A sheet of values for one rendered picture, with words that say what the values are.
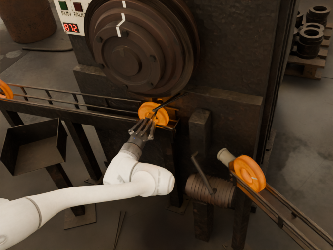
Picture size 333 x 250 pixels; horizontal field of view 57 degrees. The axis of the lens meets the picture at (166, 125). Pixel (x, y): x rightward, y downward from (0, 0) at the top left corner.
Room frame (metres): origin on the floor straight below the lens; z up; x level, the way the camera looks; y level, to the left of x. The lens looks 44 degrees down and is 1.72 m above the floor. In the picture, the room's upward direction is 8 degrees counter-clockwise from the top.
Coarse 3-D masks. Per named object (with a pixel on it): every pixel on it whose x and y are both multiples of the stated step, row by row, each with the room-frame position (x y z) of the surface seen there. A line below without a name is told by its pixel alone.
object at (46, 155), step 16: (16, 128) 1.17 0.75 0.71; (32, 128) 1.18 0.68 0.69; (48, 128) 1.18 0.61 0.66; (64, 128) 1.19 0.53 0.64; (16, 144) 1.15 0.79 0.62; (32, 144) 1.16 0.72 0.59; (48, 144) 1.13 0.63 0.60; (64, 144) 1.09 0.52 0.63; (16, 160) 1.06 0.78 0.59; (32, 160) 1.04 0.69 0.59; (48, 160) 1.02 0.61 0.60; (64, 160) 0.99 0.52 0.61; (64, 176) 1.07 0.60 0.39; (80, 208) 1.05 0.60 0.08; (64, 224) 1.00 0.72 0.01; (80, 224) 0.99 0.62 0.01
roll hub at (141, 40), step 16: (112, 32) 0.99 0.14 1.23; (128, 32) 0.96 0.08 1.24; (144, 32) 0.97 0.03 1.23; (96, 48) 1.04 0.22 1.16; (112, 48) 1.01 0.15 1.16; (128, 48) 0.98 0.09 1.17; (144, 48) 0.94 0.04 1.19; (160, 48) 0.95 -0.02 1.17; (112, 64) 1.02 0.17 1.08; (128, 64) 0.97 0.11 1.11; (144, 64) 0.95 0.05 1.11; (160, 64) 0.92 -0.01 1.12; (112, 80) 1.02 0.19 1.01; (128, 80) 1.00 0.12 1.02; (144, 80) 0.96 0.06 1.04
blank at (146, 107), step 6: (150, 102) 1.10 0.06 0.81; (144, 108) 1.09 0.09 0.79; (150, 108) 1.07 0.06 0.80; (162, 108) 1.06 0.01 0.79; (138, 114) 1.11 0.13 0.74; (144, 114) 1.09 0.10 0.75; (156, 114) 1.06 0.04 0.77; (162, 114) 1.04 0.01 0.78; (156, 120) 1.08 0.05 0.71; (162, 120) 1.04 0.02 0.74; (168, 120) 1.05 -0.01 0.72
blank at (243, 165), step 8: (240, 160) 0.73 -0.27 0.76; (248, 160) 0.71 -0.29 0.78; (240, 168) 0.72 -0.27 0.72; (248, 168) 0.68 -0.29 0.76; (256, 168) 0.67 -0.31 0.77; (240, 176) 0.72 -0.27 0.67; (248, 176) 0.71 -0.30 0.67; (256, 176) 0.65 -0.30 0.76; (264, 176) 0.65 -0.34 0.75; (248, 184) 0.67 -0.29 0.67; (256, 184) 0.64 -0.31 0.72; (264, 184) 0.63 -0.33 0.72
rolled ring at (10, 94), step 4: (0, 80) 1.60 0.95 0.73; (0, 84) 1.58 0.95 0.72; (4, 84) 1.59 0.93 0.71; (4, 88) 1.57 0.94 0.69; (8, 88) 1.58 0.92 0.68; (4, 92) 1.58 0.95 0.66; (8, 92) 1.57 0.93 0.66; (12, 92) 1.59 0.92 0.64; (0, 96) 1.63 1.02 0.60; (4, 96) 1.63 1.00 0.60; (8, 96) 1.57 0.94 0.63; (12, 96) 1.59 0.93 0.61
